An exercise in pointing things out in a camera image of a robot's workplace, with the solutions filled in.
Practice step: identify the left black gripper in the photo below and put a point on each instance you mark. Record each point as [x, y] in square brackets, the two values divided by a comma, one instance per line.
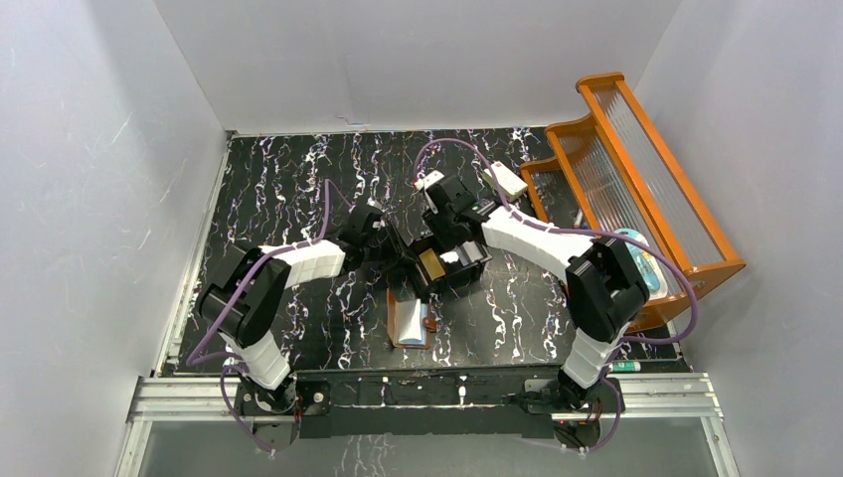
[396, 246]

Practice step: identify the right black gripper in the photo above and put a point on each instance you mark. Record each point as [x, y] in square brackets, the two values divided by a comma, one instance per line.
[433, 221]

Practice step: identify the gold credit card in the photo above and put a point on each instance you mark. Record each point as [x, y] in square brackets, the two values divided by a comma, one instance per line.
[432, 264]

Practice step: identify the black card tray box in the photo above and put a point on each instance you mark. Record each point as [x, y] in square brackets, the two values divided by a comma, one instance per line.
[457, 276]

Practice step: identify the orange leather card holder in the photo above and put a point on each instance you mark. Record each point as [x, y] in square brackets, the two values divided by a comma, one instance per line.
[409, 324]

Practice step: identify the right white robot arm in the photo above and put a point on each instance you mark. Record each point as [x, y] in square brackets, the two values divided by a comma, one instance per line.
[605, 288]

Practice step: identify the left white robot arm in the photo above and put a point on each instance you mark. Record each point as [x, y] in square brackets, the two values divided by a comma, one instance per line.
[242, 297]

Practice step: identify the stack of white cards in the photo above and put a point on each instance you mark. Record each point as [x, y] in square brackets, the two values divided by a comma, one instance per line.
[465, 254]

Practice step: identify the white rectangular box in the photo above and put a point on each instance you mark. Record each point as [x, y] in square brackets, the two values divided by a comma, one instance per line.
[512, 185]

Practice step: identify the orange wooden shelf rack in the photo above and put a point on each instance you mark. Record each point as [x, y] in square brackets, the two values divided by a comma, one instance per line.
[622, 175]

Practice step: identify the blue blister pack item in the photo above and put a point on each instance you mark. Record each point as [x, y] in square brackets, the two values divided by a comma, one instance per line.
[649, 267]

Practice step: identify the green marker pen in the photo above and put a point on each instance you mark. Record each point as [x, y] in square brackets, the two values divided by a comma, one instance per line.
[625, 367]

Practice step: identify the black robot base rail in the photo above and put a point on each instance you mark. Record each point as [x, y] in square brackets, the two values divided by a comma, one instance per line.
[526, 400]

